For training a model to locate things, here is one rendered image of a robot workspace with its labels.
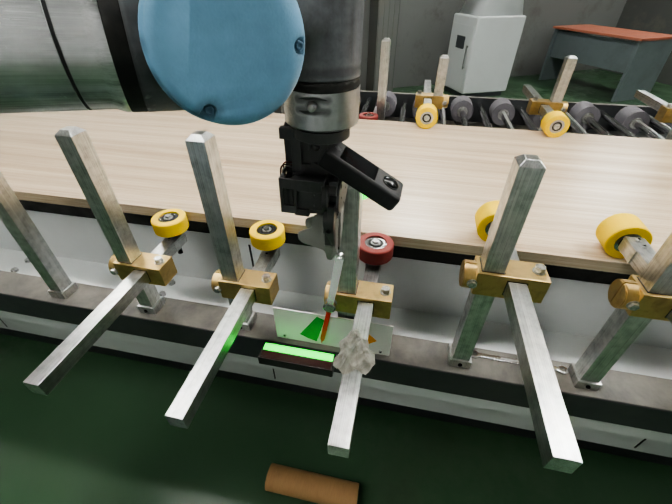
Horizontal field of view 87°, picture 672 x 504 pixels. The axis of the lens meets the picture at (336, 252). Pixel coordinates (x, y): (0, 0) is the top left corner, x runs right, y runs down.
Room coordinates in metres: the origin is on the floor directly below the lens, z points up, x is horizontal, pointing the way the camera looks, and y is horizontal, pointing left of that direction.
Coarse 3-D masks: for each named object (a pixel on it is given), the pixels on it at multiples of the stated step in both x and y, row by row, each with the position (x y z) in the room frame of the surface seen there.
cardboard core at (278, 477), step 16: (272, 464) 0.48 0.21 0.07; (272, 480) 0.43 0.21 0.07; (288, 480) 0.43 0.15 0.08; (304, 480) 0.43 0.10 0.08; (320, 480) 0.43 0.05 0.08; (336, 480) 0.43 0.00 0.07; (304, 496) 0.39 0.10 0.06; (320, 496) 0.39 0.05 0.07; (336, 496) 0.39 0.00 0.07; (352, 496) 0.38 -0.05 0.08
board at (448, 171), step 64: (0, 128) 1.34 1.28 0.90; (128, 128) 1.34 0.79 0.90; (192, 128) 1.34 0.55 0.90; (256, 128) 1.34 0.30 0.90; (384, 128) 1.34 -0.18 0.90; (448, 128) 1.34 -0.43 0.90; (64, 192) 0.84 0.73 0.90; (128, 192) 0.84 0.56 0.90; (192, 192) 0.84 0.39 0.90; (256, 192) 0.84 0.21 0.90; (448, 192) 0.84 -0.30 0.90; (576, 192) 0.84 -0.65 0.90; (640, 192) 0.84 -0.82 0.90; (576, 256) 0.57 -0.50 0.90
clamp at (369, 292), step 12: (360, 288) 0.51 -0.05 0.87; (372, 288) 0.51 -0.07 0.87; (324, 300) 0.50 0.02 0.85; (336, 300) 0.49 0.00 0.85; (348, 300) 0.48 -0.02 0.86; (360, 300) 0.48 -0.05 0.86; (372, 300) 0.47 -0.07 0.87; (384, 300) 0.47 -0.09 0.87; (348, 312) 0.48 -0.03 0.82; (384, 312) 0.47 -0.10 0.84
